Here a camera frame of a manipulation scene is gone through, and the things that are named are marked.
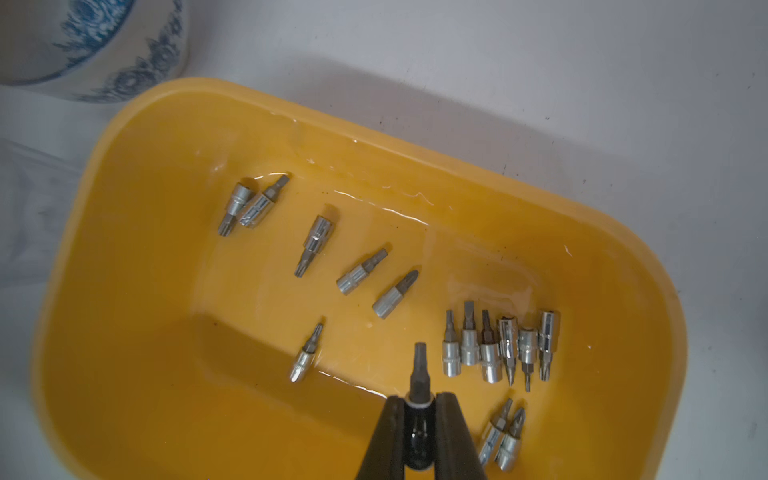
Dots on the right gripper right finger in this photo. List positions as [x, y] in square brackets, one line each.
[455, 453]

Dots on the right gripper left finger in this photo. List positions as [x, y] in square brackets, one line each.
[384, 457]

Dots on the silver bit cluster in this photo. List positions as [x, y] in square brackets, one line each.
[388, 301]
[315, 241]

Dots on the silver bit pair right piece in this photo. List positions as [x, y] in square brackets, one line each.
[511, 442]

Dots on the silver bit pair piece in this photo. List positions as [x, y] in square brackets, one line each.
[511, 442]
[493, 432]

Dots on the silver bit pair left piece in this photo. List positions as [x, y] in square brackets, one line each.
[493, 432]

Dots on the yellow plastic storage box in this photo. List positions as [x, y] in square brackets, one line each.
[164, 349]

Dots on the clear plastic cup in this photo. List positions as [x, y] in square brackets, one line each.
[37, 192]

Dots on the blue white patterned bowl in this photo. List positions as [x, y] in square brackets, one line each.
[93, 51]

